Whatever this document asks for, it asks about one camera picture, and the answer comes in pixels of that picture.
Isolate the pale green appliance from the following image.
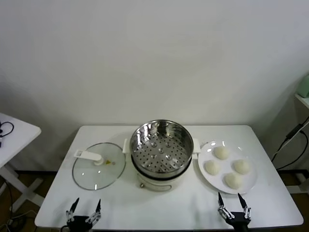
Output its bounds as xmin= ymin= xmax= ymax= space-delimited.
xmin=296 ymin=74 xmax=309 ymax=97

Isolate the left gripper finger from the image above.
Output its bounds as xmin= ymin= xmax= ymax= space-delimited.
xmin=86 ymin=198 xmax=103 ymax=224
xmin=65 ymin=197 xmax=80 ymax=223

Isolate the black floor cable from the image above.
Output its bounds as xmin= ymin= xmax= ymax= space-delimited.
xmin=0 ymin=180 xmax=28 ymax=232

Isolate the stainless steel steamer basket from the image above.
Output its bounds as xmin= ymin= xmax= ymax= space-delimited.
xmin=122 ymin=118 xmax=202 ymax=174

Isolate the glass lid with white handle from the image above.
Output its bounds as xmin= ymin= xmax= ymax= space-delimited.
xmin=72 ymin=142 xmax=127 ymax=191

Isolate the white floor cable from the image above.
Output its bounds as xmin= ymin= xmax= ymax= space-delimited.
xmin=11 ymin=209 xmax=38 ymax=219

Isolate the white side shelf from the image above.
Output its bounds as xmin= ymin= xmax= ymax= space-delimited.
xmin=294 ymin=93 xmax=309 ymax=114

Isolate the black power adapter cable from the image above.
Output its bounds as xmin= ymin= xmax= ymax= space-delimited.
xmin=270 ymin=123 xmax=309 ymax=170

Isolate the black looped cable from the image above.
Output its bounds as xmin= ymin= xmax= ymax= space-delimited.
xmin=0 ymin=121 xmax=14 ymax=140

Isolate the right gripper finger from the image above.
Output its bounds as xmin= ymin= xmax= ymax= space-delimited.
xmin=217 ymin=192 xmax=231 ymax=221
xmin=238 ymin=192 xmax=252 ymax=220

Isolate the white folding side table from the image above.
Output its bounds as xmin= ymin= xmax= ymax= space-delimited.
xmin=0 ymin=112 xmax=45 ymax=213

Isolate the white steamed baozi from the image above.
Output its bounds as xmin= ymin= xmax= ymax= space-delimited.
xmin=204 ymin=159 xmax=220 ymax=175
xmin=224 ymin=173 xmax=243 ymax=189
xmin=233 ymin=159 xmax=251 ymax=175
xmin=214 ymin=146 xmax=230 ymax=160

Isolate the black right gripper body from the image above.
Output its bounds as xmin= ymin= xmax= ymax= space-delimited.
xmin=226 ymin=211 xmax=251 ymax=232

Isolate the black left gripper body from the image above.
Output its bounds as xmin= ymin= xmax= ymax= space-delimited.
xmin=60 ymin=215 xmax=94 ymax=232

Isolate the white round plate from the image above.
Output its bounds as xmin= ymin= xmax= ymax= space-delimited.
xmin=197 ymin=140 xmax=258 ymax=195

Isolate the cream electric cooker base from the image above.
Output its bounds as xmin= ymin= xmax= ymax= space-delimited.
xmin=131 ymin=154 xmax=193 ymax=193

